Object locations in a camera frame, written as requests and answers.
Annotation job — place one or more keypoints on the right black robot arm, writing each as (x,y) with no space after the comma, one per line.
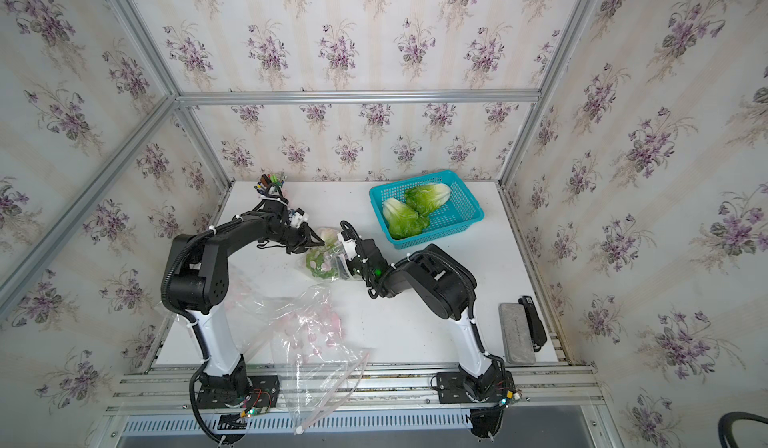
(448,290)

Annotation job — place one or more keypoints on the chinese cabbage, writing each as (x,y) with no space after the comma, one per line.
(426,199)
(402,221)
(323,262)

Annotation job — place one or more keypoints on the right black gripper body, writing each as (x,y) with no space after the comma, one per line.
(355,268)

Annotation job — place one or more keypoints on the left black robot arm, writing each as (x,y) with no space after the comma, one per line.
(196,282)

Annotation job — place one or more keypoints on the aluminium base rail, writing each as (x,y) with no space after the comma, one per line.
(381,386)

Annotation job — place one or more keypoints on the teal plastic basket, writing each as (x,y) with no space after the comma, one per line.
(458,214)

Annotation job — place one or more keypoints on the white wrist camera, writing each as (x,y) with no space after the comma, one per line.
(348,247)
(297,218)

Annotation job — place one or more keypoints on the black chair edge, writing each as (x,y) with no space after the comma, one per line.
(740,429)

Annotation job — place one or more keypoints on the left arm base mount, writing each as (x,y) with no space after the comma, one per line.
(261,394)

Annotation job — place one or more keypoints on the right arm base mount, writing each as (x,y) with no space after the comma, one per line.
(492,387)

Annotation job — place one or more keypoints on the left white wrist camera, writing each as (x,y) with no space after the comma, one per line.
(297,218)

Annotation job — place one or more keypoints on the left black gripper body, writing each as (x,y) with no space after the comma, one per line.
(296,240)

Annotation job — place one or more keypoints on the grey block with black device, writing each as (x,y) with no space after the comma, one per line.
(523,332)

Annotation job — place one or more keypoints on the zip-top bag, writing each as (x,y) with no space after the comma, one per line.
(327,234)
(250,312)
(317,369)

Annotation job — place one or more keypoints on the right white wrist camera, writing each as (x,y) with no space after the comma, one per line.
(348,247)

